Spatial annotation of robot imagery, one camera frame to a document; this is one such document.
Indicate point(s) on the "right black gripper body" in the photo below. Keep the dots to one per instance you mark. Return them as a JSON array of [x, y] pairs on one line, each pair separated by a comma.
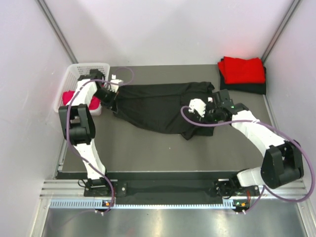
[[212, 115]]

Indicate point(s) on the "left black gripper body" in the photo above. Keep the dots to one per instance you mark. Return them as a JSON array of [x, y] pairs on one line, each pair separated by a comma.
[[107, 98]]

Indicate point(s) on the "black t-shirt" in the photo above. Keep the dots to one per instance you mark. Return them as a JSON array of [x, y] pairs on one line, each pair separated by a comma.
[[251, 88], [157, 107]]

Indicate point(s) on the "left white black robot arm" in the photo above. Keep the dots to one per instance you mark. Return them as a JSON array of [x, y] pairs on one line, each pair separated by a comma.
[[79, 129]]

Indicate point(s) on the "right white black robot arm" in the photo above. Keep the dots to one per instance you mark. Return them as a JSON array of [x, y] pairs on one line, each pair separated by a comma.
[[282, 160]]

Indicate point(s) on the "pink crumpled t-shirt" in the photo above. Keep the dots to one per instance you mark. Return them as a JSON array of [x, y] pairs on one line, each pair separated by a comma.
[[94, 104]]

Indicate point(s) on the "white plastic basket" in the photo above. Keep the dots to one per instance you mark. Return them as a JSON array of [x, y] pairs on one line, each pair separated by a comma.
[[71, 76]]

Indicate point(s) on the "red folded t-shirt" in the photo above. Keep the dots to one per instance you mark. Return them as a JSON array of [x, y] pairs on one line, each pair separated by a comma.
[[242, 71]]

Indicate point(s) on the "black folded t-shirt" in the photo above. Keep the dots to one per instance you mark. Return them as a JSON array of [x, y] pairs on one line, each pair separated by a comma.
[[251, 88]]

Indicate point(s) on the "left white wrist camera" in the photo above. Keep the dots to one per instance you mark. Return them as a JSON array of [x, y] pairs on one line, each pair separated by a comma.
[[115, 83]]

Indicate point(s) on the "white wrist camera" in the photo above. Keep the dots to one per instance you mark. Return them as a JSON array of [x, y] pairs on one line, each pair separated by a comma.
[[197, 105], [115, 83]]

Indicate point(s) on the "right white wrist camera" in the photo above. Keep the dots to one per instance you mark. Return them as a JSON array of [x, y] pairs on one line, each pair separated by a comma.
[[197, 105]]

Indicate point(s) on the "grey slotted cable duct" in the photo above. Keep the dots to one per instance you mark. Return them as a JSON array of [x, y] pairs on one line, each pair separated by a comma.
[[103, 204]]

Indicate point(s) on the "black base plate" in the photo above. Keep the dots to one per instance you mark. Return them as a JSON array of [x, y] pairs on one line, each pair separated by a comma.
[[211, 188]]

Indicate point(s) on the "aluminium frame rail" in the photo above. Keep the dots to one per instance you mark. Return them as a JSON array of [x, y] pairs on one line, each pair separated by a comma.
[[71, 189]]

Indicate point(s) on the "left aluminium corner post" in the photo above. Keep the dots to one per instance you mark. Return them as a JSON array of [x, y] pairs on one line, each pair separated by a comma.
[[56, 29]]

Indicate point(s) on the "aluminium corner post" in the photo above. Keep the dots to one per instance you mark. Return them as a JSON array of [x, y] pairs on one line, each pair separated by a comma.
[[294, 5], [56, 29]]

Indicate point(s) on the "right aluminium corner post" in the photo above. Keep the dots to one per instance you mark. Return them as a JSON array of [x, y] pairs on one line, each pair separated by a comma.
[[294, 5]]

